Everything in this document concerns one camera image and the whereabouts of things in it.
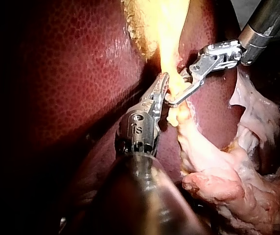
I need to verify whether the right arm instrument jaw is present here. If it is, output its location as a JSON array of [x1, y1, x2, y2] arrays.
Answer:
[[168, 77, 205, 108], [179, 69, 194, 83]]

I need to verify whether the left arm instrument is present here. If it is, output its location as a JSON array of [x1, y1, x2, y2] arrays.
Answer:
[[114, 94, 162, 158]]

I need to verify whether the left arm instrument jaw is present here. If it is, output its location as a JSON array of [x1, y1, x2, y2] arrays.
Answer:
[[147, 72, 170, 98], [156, 92, 168, 108]]

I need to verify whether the right arm instrument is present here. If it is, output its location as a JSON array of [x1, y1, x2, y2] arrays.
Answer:
[[188, 40, 248, 85]]

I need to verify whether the gallbladder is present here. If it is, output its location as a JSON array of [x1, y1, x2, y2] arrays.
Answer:
[[121, 0, 192, 105]]

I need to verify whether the pale fatty tissue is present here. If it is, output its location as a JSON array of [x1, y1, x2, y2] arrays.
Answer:
[[180, 146, 280, 235], [228, 66, 280, 173]]

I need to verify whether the dark red liver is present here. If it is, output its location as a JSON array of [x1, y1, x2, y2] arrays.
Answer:
[[0, 0, 247, 221]]

